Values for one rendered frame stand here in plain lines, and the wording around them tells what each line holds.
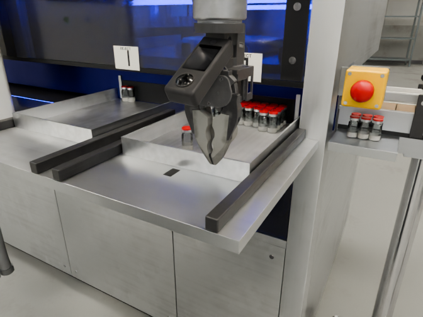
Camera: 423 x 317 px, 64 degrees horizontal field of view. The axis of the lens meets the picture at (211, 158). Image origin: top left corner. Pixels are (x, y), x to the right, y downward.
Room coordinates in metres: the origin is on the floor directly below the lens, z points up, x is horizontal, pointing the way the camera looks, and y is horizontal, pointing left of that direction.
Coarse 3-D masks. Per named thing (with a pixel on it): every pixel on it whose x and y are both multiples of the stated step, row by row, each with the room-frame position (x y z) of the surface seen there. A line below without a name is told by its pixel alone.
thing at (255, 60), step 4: (244, 56) 0.76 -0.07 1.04; (248, 56) 0.76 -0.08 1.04; (252, 56) 0.75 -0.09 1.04; (256, 56) 0.75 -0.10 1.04; (260, 56) 0.74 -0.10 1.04; (244, 60) 0.76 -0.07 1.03; (252, 60) 0.75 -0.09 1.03; (256, 60) 0.75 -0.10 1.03; (260, 60) 0.74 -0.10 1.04; (244, 64) 0.76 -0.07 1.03; (248, 64) 0.76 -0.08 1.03; (252, 64) 0.75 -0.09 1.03; (256, 64) 0.75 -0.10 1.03; (260, 64) 0.74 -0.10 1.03; (256, 68) 0.75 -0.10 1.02; (260, 68) 0.74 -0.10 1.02; (256, 72) 0.75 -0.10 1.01; (260, 72) 0.74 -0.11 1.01; (256, 76) 0.75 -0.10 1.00; (260, 76) 0.74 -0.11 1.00; (256, 80) 0.75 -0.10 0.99; (260, 80) 0.74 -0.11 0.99
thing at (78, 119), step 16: (80, 96) 0.94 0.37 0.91; (96, 96) 0.99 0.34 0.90; (112, 96) 1.04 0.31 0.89; (16, 112) 0.77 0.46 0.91; (32, 112) 0.81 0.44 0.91; (48, 112) 0.84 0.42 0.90; (64, 112) 0.88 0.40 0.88; (80, 112) 0.89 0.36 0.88; (96, 112) 0.89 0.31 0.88; (112, 112) 0.89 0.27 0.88; (128, 112) 0.89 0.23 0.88; (144, 112) 0.78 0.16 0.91; (176, 112) 0.90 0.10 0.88; (32, 128) 0.73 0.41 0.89; (48, 128) 0.70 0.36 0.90; (64, 128) 0.68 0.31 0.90; (80, 128) 0.65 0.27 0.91; (96, 128) 0.65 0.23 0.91; (112, 128) 0.69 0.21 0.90
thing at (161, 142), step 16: (144, 128) 0.65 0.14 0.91; (160, 128) 0.70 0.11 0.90; (176, 128) 0.75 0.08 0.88; (240, 128) 0.75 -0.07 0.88; (256, 128) 0.75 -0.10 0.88; (288, 128) 0.65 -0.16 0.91; (128, 144) 0.59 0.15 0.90; (144, 144) 0.57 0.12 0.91; (160, 144) 0.56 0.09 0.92; (176, 144) 0.64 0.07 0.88; (240, 144) 0.64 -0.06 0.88; (256, 144) 0.64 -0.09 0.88; (272, 144) 0.56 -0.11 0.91; (160, 160) 0.55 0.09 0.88; (176, 160) 0.54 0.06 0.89; (192, 160) 0.52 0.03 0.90; (224, 160) 0.49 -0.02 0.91; (240, 160) 0.48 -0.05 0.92; (256, 160) 0.50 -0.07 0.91; (224, 176) 0.49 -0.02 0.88; (240, 176) 0.48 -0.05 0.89
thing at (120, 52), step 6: (114, 48) 0.95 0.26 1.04; (120, 48) 0.94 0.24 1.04; (126, 48) 0.93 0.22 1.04; (132, 48) 0.92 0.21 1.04; (114, 54) 0.95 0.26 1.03; (120, 54) 0.94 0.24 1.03; (126, 54) 0.93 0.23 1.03; (132, 54) 0.92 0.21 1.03; (120, 60) 0.94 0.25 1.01; (126, 60) 0.93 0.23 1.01; (132, 60) 0.92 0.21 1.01; (138, 60) 0.91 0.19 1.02; (120, 66) 0.94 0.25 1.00; (126, 66) 0.93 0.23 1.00; (132, 66) 0.92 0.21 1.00; (138, 66) 0.91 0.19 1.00
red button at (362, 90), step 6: (354, 84) 0.62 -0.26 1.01; (360, 84) 0.61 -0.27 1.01; (366, 84) 0.61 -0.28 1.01; (372, 84) 0.62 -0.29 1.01; (354, 90) 0.62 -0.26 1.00; (360, 90) 0.61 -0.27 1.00; (366, 90) 0.61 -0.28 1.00; (372, 90) 0.61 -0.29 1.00; (354, 96) 0.62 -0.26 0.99; (360, 96) 0.61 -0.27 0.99; (366, 96) 0.61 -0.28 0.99; (360, 102) 0.61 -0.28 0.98
